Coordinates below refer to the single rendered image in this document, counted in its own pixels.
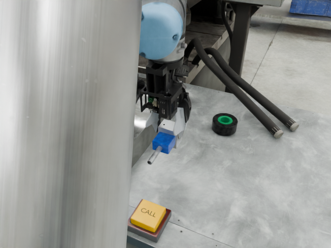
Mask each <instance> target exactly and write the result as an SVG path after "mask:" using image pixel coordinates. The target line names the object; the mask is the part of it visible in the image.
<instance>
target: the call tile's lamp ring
mask: <svg viewBox="0 0 331 248"><path fill-rule="evenodd" d="M142 200H143V199H142ZM142 200H141V201H142ZM141 201H140V203H141ZM140 203H139V204H140ZM139 204H138V206H139ZM138 206H137V207H136V209H137V208H138ZM136 209H135V210H134V212H135V211H136ZM166 211H167V213H166V215H165V217H164V219H163V220H162V222H161V224H160V226H159V228H158V229H157V231H156V233H152V232H150V231H147V230H145V229H143V228H140V227H138V226H136V225H133V224H131V223H130V221H131V217H132V215H133V214H134V212H133V213H132V215H131V216H130V218H129V219H128V226H130V227H132V228H135V229H137V230H139V231H142V232H144V233H146V234H149V235H151V236H153V237H157V236H158V234H159V232H160V230H161V228H162V226H163V225H164V223H165V221H166V219H167V217H168V215H169V214H170V212H171V210H169V209H167V208H166Z"/></svg>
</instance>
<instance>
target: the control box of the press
mask: <svg viewBox="0 0 331 248"><path fill-rule="evenodd" d="M283 2H284V0H222V5H221V17H222V20H223V23H224V25H225V27H226V29H227V31H228V34H229V38H230V45H231V52H230V57H229V58H228V62H229V66H230V67H231V69H232V70H233V71H234V72H236V73H237V74H238V75H239V76H240V77H241V75H242V69H243V63H244V57H245V51H246V45H247V39H248V33H249V28H250V22H251V17H252V16H253V14H254V13H255V12H256V11H257V10H258V9H259V8H260V7H263V5H269V6H277V7H281V6H282V4H283ZM226 3H228V4H229V3H230V4H231V6H232V8H233V10H234V12H235V21H234V28H233V33H232V31H231V28H230V26H229V24H228V22H227V19H226V15H225V7H226ZM225 92H227V93H232V92H231V91H230V90H229V89H228V88H227V87H225Z"/></svg>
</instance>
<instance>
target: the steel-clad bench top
mask: <svg viewBox="0 0 331 248"><path fill-rule="evenodd" d="M183 84H184V85H185V86H186V87H187V88H186V92H187V93H189V98H190V100H191V104H192V108H191V113H190V117H189V120H188V123H187V127H186V130H185V132H184V134H183V136H182V141H181V142H180V144H179V145H178V147H177V148H176V149H175V148H172V150H171V151H170V153H169V154H165V153H162V152H160V153H159V155H158V156H157V157H156V159H155V160H154V162H153V163H152V164H151V165H150V164H148V163H147V161H148V159H149V158H150V157H151V155H152V154H153V153H154V151H155V150H153V146H152V143H151V144H150V145H149V147H148V148H147V149H146V151H145V152H144V153H143V154H142V156H141V157H140V158H139V160H138V161H137V162H136V163H135V165H134V166H133V167H132V169H131V184H130V198H129V213H128V219H129V218H130V216H131V215H132V213H133V212H134V210H135V209H136V207H137V206H138V204H139V203H140V201H141V200H142V199H145V200H147V201H150V202H152V203H155V204H158V205H160V206H163V207H165V208H167V209H169V210H171V217H170V219H169V221H168V223H167V225H166V227H165V228H164V230H163V232H162V234H161V236H160V238H159V240H158V241H157V243H155V242H153V241H151V240H148V239H146V238H144V237H141V236H139V235H137V234H135V233H132V232H130V231H128V230H127V236H129V237H131V238H133V239H136V240H138V241H140V242H142V243H145V244H147V245H149V246H151V247H154V248H331V116H329V115H325V114H320V113H316V112H311V111H307V110H302V109H298V108H294V107H290V106H285V105H281V104H276V103H273V104H274V105H276V106H277V107H278V108H279V109H281V110H282V111H283V112H284V113H285V114H287V115H288V116H289V117H290V118H292V119H293V120H294V121H295V122H296V123H298V124H299V127H298V128H297V129H296V130H295V131H291V130H290V129H289V128H287V127H286V126H285V125H284V124H283V123H282V122H280V121H279V120H278V119H277V118H276V117H274V116H273V115H272V114H271V113H270V112H269V111H267V110H266V109H265V108H264V107H263V106H261V105H260V104H259V103H258V102H257V101H255V100H254V99H253V98H250V99H251V100H252V101H253V102H254V103H255V104H256V105H257V106H258V107H259V108H260V109H261V110H262V111H263V112H264V113H265V114H266V115H267V116H268V117H269V118H270V119H271V120H272V121H273V122H274V123H275V124H276V125H277V126H278V127H279V128H280V129H281V130H282V131H283V132H284V133H283V135H282V136H281V137H280V138H278V139H276V138H275V137H274V136H273V135H272V134H271V133H270V132H269V131H268V130H267V129H266V128H265V127H264V126H263V124H262V123H261V122H260V121H259V120H258V119H257V118H256V117H255V116H254V115H253V114H252V113H251V112H250V111H249V110H248V109H247V108H246V107H245V106H244V105H243V104H242V103H241V101H240V100H239V99H238V98H237V97H236V96H235V95H234V94H232V93H227V92H222V91H218V90H213V89H209V88H204V87H200V86H195V85H191V84H187V83H183ZM219 113H228V114H231V115H233V116H235V117H236V118H237V120H238V123H237V129H236V132H235V133H234V134H233V135H230V136H222V135H219V134H217V133H215V132H214V131H213V130H212V120H213V117H214V116H215V115H216V114H219Z"/></svg>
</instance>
